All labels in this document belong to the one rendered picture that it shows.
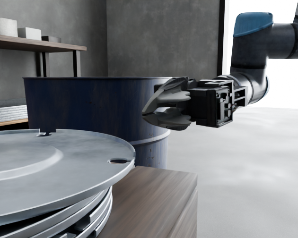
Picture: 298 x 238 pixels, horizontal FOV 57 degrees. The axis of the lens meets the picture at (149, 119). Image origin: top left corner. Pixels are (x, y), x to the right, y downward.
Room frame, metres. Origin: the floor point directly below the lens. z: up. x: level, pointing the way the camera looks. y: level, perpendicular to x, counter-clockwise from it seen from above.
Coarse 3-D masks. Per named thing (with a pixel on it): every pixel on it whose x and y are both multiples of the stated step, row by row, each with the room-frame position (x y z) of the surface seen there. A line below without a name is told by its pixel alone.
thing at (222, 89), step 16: (192, 80) 0.50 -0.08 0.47; (208, 80) 0.48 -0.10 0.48; (224, 80) 0.46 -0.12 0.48; (192, 96) 0.46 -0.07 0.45; (208, 96) 0.43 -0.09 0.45; (224, 96) 0.44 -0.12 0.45; (240, 96) 0.49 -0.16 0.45; (192, 112) 0.46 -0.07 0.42; (208, 112) 0.43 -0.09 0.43; (224, 112) 0.44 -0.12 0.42
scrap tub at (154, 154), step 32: (32, 96) 0.67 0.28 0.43; (64, 96) 0.62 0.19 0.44; (96, 96) 0.61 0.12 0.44; (128, 96) 0.64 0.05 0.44; (32, 128) 0.69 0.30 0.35; (64, 128) 0.62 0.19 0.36; (96, 128) 0.62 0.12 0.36; (128, 128) 0.64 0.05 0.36; (160, 128) 0.71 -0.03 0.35; (160, 160) 0.72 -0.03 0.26
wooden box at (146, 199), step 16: (128, 176) 0.35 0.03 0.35; (144, 176) 0.35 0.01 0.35; (160, 176) 0.35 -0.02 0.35; (176, 176) 0.35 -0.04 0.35; (192, 176) 0.35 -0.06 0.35; (112, 192) 0.30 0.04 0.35; (128, 192) 0.30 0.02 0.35; (144, 192) 0.30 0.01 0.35; (160, 192) 0.30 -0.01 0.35; (176, 192) 0.30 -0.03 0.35; (192, 192) 0.33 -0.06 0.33; (112, 208) 0.26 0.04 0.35; (128, 208) 0.26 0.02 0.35; (144, 208) 0.26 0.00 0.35; (160, 208) 0.26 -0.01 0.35; (176, 208) 0.27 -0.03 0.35; (192, 208) 0.33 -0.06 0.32; (112, 224) 0.23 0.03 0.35; (128, 224) 0.23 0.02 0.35; (144, 224) 0.23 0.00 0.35; (160, 224) 0.23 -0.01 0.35; (176, 224) 0.27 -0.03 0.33; (192, 224) 0.33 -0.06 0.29
